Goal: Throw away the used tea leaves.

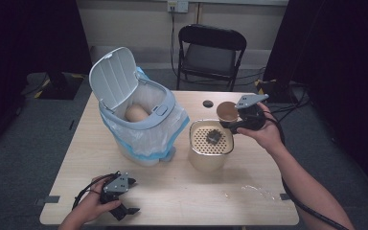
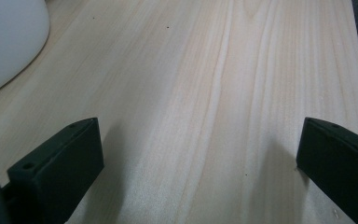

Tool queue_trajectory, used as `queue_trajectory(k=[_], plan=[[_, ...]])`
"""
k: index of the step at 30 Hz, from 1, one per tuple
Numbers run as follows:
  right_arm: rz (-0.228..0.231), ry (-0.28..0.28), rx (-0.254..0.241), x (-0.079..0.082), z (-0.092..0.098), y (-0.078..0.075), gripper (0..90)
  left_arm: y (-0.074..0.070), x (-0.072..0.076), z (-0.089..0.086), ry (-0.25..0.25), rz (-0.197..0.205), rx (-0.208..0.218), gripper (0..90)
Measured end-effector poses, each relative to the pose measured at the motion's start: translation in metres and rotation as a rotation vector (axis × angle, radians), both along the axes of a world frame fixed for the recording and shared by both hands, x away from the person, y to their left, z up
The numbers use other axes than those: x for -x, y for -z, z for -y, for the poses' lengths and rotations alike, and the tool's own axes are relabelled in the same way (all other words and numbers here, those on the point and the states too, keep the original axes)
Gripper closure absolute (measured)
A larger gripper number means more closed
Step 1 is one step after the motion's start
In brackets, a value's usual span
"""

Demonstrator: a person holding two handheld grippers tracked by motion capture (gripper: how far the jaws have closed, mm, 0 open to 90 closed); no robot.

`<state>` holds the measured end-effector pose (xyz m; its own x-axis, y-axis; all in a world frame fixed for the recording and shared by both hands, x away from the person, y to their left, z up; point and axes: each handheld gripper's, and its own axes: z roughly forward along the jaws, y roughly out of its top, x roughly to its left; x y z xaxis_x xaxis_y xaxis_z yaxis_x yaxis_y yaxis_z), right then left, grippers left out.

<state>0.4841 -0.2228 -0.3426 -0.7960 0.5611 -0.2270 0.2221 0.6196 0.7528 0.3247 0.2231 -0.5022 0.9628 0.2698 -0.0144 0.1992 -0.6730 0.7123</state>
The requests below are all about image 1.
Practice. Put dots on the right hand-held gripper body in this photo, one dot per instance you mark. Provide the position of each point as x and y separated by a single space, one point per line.
250 115

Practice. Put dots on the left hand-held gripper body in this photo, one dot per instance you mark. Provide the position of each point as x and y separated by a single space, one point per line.
116 187

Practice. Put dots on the brown paper cup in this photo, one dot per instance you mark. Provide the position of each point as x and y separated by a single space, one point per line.
227 111
136 113

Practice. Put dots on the beige strainer bucket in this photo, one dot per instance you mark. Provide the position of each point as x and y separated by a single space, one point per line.
209 158

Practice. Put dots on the white bin with plastic bag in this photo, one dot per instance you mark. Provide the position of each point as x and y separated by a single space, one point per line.
115 76

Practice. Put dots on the person's right hand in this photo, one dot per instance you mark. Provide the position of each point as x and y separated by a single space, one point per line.
266 135

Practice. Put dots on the person's left hand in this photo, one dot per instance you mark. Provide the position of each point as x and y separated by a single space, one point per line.
92 204

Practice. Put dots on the dark clump of residue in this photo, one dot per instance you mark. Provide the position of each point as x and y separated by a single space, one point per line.
213 137

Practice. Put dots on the black stand base yellow tape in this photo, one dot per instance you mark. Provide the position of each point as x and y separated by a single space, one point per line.
273 89
60 86

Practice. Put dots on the clear blue-edged trash bag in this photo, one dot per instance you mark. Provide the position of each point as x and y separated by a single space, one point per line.
155 137

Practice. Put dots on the black folding chair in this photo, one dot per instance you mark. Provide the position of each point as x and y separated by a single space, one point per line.
211 57

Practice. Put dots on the grey tape strip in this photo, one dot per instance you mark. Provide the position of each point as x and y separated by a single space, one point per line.
48 200
284 196

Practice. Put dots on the spilled liquid puddle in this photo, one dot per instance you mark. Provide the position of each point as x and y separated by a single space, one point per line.
255 190

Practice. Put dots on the dark curtain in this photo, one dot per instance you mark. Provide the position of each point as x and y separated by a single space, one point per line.
22 38
338 64

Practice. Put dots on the white wall socket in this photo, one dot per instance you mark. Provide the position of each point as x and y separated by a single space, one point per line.
178 5

